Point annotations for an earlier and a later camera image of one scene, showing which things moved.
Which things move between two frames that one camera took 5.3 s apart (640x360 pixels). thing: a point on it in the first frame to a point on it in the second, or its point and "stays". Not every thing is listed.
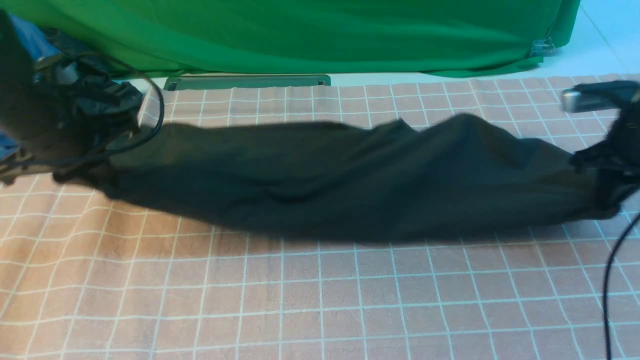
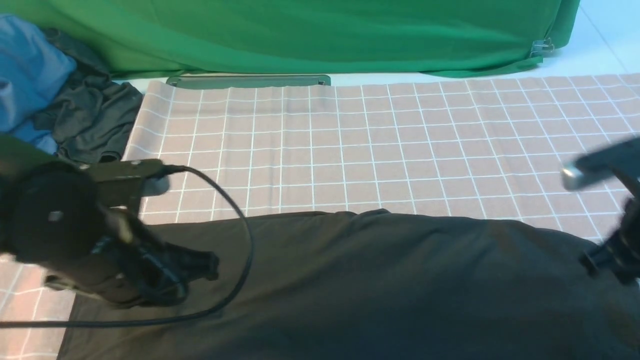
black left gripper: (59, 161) to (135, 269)
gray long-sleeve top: (366, 180) to (361, 285)
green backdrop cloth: (363, 37) stays
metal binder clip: (540, 47) stays
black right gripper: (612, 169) to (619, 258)
